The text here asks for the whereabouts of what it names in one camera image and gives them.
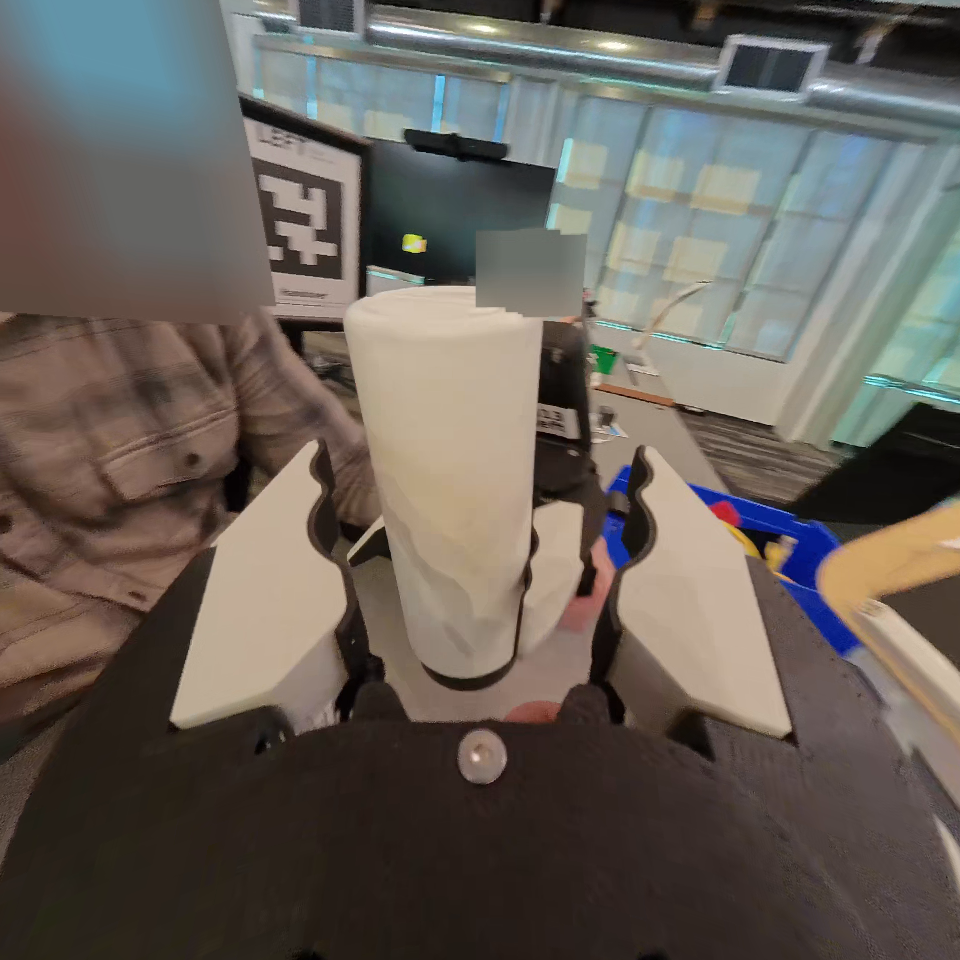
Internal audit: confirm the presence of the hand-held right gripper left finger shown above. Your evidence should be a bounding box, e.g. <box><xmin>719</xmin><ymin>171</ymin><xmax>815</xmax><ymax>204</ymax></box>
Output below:
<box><xmin>170</xmin><ymin>440</ymin><xmax>364</xmax><ymax>732</ymax></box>

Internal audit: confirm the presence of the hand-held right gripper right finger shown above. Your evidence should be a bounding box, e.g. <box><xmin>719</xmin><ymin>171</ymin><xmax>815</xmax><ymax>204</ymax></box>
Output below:
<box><xmin>596</xmin><ymin>446</ymin><xmax>793</xmax><ymax>736</ymax></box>

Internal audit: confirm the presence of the white squeeze bottle black cap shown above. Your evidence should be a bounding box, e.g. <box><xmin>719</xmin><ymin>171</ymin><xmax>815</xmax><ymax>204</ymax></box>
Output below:
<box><xmin>345</xmin><ymin>285</ymin><xmax>544</xmax><ymax>691</ymax></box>

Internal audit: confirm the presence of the black video bar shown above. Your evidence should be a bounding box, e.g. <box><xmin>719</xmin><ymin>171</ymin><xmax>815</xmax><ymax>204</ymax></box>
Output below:
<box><xmin>402</xmin><ymin>131</ymin><xmax>511</xmax><ymax>162</ymax></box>

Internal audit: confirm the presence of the black backdrop board stand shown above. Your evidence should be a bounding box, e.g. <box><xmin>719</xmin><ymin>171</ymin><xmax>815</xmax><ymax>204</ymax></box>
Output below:
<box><xmin>818</xmin><ymin>503</ymin><xmax>960</xmax><ymax>631</ymax></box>

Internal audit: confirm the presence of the black wall screen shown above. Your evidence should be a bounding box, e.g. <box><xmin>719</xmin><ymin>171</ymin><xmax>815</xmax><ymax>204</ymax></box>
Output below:
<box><xmin>365</xmin><ymin>138</ymin><xmax>559</xmax><ymax>294</ymax></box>

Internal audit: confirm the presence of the silver ceiling duct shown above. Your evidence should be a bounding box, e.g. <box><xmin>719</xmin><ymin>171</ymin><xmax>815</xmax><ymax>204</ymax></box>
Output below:
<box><xmin>368</xmin><ymin>8</ymin><xmax>960</xmax><ymax>121</ymax></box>

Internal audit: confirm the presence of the person's left hand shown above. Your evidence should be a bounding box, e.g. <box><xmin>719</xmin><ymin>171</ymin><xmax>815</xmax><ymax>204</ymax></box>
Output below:
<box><xmin>563</xmin><ymin>540</ymin><xmax>616</xmax><ymax>639</ymax></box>

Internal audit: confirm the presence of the framed tag poster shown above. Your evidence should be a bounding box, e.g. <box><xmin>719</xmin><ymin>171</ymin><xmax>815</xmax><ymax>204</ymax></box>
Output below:
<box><xmin>240</xmin><ymin>98</ymin><xmax>369</xmax><ymax>319</ymax></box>

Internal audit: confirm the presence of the ceiling air vent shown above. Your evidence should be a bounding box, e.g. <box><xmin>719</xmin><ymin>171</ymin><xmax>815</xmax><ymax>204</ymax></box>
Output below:
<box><xmin>717</xmin><ymin>33</ymin><xmax>829</xmax><ymax>94</ymax></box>

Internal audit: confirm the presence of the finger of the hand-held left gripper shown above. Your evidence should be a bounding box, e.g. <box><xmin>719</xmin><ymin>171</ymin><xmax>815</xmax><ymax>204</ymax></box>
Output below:
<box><xmin>353</xmin><ymin>518</ymin><xmax>394</xmax><ymax>568</ymax></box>
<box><xmin>522</xmin><ymin>503</ymin><xmax>589</xmax><ymax>646</ymax></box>

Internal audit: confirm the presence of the blue plastic bin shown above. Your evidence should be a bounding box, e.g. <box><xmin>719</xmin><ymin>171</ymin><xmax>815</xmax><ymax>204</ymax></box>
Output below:
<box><xmin>608</xmin><ymin>465</ymin><xmax>864</xmax><ymax>654</ymax></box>

